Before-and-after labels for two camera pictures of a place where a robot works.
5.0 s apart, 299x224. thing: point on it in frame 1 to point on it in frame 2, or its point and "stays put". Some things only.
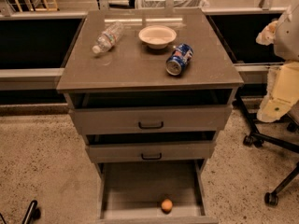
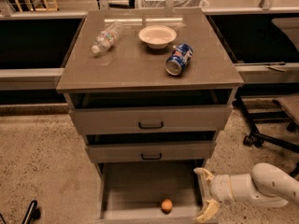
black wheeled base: (33, 213) stays put
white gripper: (287, 37) to (220, 187)
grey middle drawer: (155, 151) stays put
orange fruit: (166, 205) stays put
